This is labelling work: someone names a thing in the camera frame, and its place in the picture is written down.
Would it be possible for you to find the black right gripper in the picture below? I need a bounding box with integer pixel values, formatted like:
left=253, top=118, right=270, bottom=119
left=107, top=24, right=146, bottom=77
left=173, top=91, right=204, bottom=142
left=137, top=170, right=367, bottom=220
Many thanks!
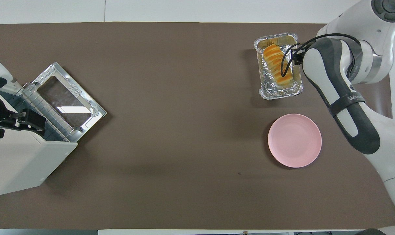
left=291, top=49, right=304, bottom=65

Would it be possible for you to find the golden striped bread loaf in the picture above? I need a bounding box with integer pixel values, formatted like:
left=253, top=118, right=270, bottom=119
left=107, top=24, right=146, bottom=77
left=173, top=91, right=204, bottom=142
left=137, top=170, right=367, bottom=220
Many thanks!
left=263, top=44, right=293, bottom=86

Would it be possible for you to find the aluminium foil tray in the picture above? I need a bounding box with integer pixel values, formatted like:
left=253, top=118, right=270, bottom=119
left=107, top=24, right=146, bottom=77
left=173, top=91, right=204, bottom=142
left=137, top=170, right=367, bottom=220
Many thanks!
left=254, top=32, right=304, bottom=100

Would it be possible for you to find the white toaster oven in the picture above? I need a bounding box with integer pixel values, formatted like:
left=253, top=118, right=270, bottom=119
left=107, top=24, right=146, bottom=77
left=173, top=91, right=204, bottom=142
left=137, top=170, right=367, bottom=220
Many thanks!
left=0, top=82, right=79, bottom=196

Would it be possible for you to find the glass oven door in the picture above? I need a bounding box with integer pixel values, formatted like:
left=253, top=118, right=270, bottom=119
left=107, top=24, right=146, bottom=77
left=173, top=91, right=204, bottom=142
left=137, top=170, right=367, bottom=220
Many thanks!
left=31, top=62, right=107, bottom=143

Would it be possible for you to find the pink round plate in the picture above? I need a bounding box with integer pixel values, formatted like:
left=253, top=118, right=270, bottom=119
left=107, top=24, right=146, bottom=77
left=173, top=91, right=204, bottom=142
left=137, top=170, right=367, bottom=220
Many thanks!
left=268, top=114, right=322, bottom=168

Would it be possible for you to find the brown table mat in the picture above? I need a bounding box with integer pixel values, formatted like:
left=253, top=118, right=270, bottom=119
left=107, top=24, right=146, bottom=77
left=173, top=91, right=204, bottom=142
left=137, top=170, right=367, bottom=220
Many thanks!
left=0, top=22, right=395, bottom=230

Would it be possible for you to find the metal wire oven rack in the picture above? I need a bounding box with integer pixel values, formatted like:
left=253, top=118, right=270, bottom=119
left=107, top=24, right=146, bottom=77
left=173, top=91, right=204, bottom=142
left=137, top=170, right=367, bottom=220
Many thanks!
left=21, top=83, right=71, bottom=143

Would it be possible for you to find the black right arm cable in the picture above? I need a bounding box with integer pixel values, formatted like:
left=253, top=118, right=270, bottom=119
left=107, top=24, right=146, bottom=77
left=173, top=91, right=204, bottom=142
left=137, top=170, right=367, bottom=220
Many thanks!
left=280, top=33, right=363, bottom=78

